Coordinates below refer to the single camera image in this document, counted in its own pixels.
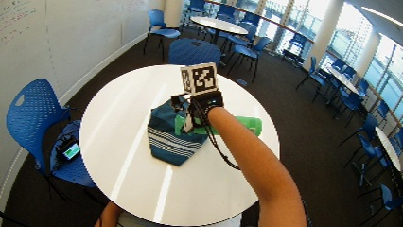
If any white cube with black markers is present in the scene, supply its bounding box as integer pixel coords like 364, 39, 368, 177
180, 61, 220, 96

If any black device with green screen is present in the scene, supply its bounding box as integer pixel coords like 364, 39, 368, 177
56, 135, 83, 164

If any wooden handrail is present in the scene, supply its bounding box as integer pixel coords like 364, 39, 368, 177
205, 0, 317, 44

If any wall whiteboard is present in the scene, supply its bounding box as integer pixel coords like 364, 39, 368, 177
0, 0, 167, 105

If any blue striped cloth bag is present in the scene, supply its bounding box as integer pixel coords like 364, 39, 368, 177
147, 96, 211, 167

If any green bottle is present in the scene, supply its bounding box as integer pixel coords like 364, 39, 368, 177
175, 114, 264, 137

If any blue perforated chair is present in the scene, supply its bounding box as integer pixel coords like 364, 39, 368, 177
143, 9, 181, 62
168, 38, 224, 67
6, 78, 99, 190

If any black glove cable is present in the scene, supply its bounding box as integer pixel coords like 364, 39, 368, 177
191, 101, 243, 171

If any long white table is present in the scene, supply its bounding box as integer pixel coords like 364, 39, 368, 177
325, 65, 364, 96
374, 126, 403, 173

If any round white table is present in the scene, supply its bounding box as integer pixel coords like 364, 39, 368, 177
189, 16, 249, 45

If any group of blue chairs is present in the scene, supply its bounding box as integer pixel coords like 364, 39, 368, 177
184, 0, 274, 83
281, 32, 403, 223

